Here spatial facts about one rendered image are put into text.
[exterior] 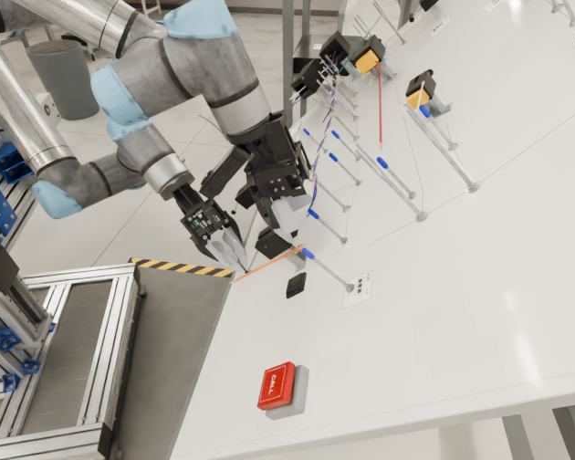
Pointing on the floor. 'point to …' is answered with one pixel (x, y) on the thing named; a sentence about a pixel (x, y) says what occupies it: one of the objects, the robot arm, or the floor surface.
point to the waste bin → (65, 77)
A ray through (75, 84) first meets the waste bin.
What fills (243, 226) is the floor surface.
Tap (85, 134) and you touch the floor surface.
